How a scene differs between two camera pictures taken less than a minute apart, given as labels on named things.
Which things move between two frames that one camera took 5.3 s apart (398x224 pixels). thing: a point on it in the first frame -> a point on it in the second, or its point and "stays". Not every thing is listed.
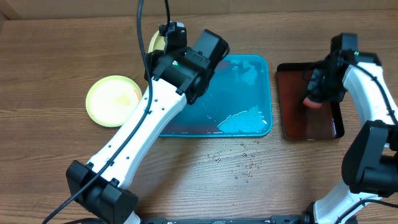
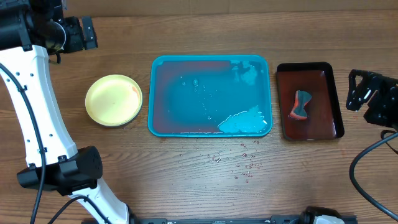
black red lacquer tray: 300,122 stays
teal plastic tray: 238,102 stays
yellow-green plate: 157,42 -> 113,100
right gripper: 319,86 -> 372,101
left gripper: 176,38 -> 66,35
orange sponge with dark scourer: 313,101 -> 301,98
